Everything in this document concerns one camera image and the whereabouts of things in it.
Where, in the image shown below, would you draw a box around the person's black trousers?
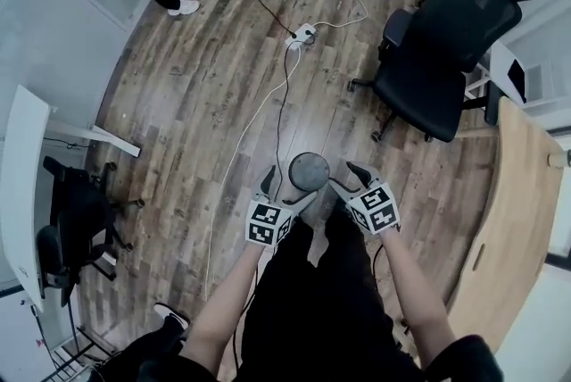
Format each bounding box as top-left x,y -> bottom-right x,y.
240,208 -> 389,328

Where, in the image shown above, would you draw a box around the black mesh office chair with headrest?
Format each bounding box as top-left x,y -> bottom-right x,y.
347,0 -> 543,144

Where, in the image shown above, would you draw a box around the long black floor cable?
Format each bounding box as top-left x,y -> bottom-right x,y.
272,43 -> 304,176

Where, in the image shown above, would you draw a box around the person's left forearm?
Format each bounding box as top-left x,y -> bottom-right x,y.
180,244 -> 264,382

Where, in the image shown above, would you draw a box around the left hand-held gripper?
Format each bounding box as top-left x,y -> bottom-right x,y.
245,165 -> 319,247

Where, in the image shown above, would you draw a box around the person's right forearm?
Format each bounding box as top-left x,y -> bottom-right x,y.
381,230 -> 456,368

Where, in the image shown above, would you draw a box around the black mesh waste bin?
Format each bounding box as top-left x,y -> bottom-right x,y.
287,151 -> 334,205

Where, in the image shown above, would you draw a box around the beige cylindrical roll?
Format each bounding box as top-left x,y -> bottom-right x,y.
547,147 -> 571,170

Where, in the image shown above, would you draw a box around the white power strip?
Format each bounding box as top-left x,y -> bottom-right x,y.
285,23 -> 319,49

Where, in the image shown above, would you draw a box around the white shelf unit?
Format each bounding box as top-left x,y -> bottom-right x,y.
463,39 -> 528,104

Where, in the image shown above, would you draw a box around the curved wooden desk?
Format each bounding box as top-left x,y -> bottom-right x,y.
445,96 -> 567,350

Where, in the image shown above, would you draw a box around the person's black shirt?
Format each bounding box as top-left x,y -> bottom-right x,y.
137,281 -> 505,382

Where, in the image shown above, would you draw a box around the white desk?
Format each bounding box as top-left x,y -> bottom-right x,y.
0,84 -> 142,314

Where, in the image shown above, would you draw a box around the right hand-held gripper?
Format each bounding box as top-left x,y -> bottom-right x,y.
328,161 -> 401,236

